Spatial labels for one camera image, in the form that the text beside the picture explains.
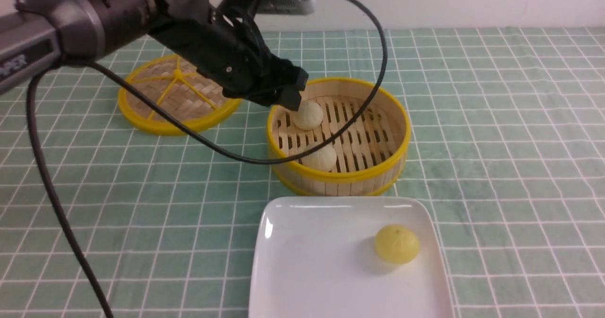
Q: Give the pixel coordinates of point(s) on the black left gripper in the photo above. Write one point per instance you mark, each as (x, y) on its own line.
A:
(220, 53)

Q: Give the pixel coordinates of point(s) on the white steamed bun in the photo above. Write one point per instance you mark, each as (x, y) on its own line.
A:
(309, 115)
(323, 160)

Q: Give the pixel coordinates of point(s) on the yellow steamed bun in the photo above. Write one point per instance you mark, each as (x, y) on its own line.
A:
(396, 244)

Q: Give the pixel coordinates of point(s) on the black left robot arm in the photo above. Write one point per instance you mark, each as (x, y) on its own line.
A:
(44, 34)

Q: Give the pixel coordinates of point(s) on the white square plate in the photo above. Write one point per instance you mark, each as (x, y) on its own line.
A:
(314, 258)

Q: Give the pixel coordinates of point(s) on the yellow rimmed bamboo steamer lid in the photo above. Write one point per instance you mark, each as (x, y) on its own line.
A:
(175, 86)

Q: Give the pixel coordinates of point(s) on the green checkered tablecloth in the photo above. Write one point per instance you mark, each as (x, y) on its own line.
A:
(507, 156)

